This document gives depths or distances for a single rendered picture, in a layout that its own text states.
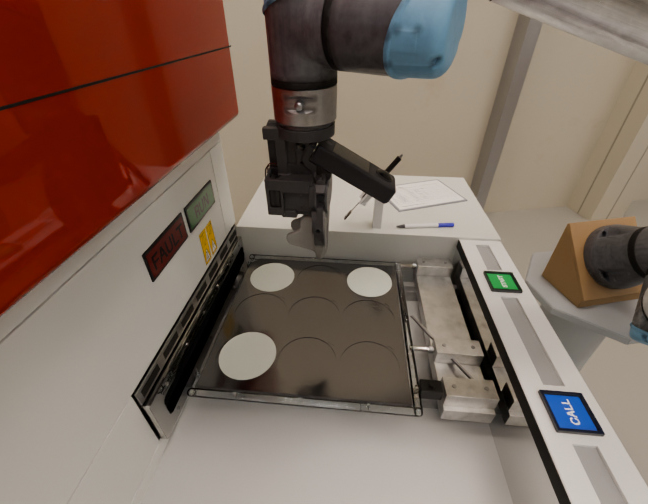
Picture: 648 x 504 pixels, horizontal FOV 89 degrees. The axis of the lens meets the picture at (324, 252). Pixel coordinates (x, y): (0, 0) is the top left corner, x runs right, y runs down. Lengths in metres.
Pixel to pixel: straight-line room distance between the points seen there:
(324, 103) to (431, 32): 0.13
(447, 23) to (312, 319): 0.52
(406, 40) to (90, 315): 0.41
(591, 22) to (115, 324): 0.60
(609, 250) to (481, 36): 1.88
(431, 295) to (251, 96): 1.80
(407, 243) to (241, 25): 1.72
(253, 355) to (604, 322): 0.78
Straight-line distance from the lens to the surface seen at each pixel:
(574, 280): 0.99
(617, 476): 0.57
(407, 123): 2.50
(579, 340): 1.10
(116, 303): 0.48
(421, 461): 0.63
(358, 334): 0.64
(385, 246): 0.82
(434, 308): 0.75
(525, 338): 0.65
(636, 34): 0.46
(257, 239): 0.84
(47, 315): 0.41
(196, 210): 0.64
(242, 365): 0.61
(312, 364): 0.60
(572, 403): 0.59
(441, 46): 0.33
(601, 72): 3.20
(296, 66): 0.38
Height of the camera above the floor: 1.39
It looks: 36 degrees down
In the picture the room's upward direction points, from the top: straight up
